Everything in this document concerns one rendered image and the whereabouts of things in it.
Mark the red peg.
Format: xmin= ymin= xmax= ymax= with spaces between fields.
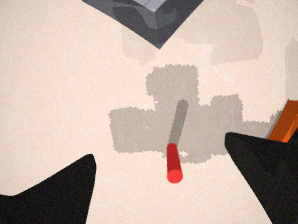
xmin=166 ymin=143 xmax=184 ymax=184

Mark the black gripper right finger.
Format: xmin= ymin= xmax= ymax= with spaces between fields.
xmin=223 ymin=132 xmax=298 ymax=224

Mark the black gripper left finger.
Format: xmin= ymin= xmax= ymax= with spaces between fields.
xmin=0 ymin=153 xmax=97 ymax=224

